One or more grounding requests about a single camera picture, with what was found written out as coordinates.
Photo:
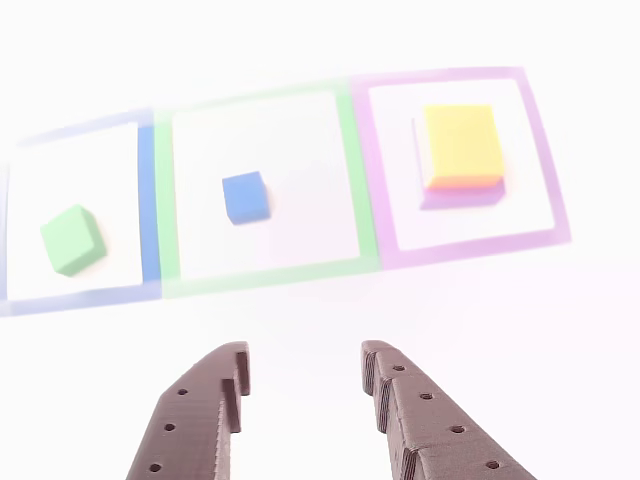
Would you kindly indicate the green block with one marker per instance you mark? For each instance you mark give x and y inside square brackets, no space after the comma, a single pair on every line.
[72,240]

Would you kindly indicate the small blue cube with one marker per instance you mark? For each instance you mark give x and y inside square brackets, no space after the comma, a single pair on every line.
[245,197]

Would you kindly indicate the green tape square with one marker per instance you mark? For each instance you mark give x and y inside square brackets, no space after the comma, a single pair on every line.
[167,200]

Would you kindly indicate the blue tape square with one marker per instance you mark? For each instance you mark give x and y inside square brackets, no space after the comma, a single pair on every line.
[147,200]

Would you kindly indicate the purple block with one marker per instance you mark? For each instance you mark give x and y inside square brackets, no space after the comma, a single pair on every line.
[460,200]

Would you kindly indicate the purple tape square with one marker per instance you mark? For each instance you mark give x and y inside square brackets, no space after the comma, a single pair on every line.
[372,175]

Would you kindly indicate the orange block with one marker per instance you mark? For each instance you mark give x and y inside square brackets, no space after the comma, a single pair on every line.
[462,145]

